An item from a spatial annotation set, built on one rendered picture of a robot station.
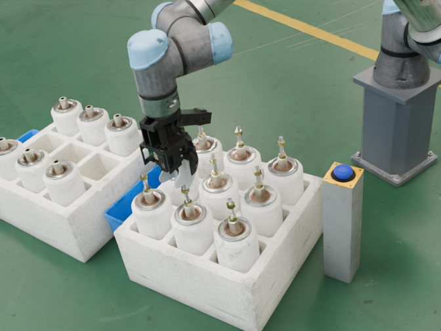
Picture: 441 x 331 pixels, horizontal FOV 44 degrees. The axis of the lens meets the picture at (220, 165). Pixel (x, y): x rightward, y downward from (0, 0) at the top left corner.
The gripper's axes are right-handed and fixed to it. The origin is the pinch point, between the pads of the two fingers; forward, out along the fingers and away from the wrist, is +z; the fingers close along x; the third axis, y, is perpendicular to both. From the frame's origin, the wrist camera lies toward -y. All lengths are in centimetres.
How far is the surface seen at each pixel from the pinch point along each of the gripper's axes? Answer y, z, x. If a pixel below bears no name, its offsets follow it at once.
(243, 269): 3.2, 17.5, 15.2
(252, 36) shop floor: -127, 34, -66
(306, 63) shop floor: -113, 34, -31
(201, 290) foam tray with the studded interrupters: 8.1, 25.2, 5.7
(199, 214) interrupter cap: 0.0, 9.1, 2.0
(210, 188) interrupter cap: -8.4, 9.0, -0.6
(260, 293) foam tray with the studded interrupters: 4.3, 22.0, 19.7
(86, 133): -16, 13, -53
